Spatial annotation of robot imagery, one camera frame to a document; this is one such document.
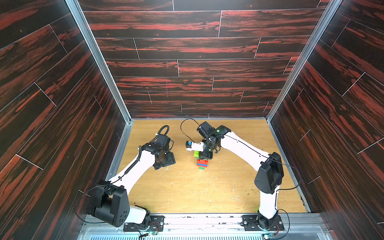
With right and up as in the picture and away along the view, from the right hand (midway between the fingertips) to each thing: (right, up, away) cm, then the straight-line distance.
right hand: (204, 151), depth 87 cm
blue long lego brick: (-1, -9, +5) cm, 10 cm away
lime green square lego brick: (-5, 0, -7) cm, 9 cm away
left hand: (-20, -6, -1) cm, 21 cm away
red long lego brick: (-1, -10, +5) cm, 11 cm away
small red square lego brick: (-1, -5, -2) cm, 6 cm away
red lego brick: (+1, -6, -1) cm, 6 cm away
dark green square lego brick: (-1, -11, +6) cm, 13 cm away
